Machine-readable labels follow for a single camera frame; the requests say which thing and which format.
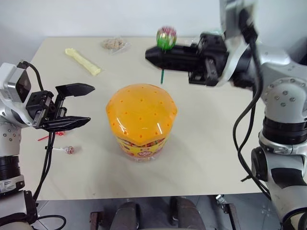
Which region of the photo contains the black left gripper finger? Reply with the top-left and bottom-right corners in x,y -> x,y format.
55,82 -> 95,106
39,116 -> 92,132

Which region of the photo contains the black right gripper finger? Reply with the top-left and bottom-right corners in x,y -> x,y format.
172,44 -> 201,55
144,46 -> 206,73

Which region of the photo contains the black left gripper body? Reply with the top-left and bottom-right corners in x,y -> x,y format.
25,90 -> 68,129

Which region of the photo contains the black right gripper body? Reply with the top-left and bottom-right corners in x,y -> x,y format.
188,32 -> 230,87

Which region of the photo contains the green lollipop with green stick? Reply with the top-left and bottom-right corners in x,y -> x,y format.
155,25 -> 178,85

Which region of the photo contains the orange-lidded lollipop jar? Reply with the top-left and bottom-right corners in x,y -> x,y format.
106,82 -> 179,163

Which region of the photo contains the red-stick lollipop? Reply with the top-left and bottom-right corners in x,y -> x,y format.
36,130 -> 66,142

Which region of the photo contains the small red white-stick lollipop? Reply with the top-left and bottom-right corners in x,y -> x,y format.
51,144 -> 83,156

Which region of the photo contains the yellow wrapped snack stick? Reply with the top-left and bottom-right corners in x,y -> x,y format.
64,47 -> 103,77

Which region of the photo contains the clear bag of brown snack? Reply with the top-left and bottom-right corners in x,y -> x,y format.
100,36 -> 132,55

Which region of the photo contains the dark rounded shape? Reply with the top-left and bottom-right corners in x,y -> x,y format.
112,201 -> 140,230
169,196 -> 207,230

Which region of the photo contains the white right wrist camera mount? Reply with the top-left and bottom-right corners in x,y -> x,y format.
215,28 -> 250,86

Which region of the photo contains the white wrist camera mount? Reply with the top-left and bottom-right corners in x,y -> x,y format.
0,62 -> 33,104
215,28 -> 250,86

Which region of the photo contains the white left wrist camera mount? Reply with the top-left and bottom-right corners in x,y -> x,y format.
0,62 -> 33,104

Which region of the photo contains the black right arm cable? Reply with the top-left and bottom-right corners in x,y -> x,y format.
233,6 -> 273,201

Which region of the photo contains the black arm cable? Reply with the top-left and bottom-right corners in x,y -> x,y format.
233,6 -> 273,201
16,61 -> 55,202

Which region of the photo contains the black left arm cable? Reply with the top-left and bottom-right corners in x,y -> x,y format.
16,61 -> 55,202

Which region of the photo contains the black floor cable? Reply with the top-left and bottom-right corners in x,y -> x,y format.
35,214 -> 67,230

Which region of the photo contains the dark metal bracket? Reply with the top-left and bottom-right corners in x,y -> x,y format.
89,210 -> 104,230
215,194 -> 241,230

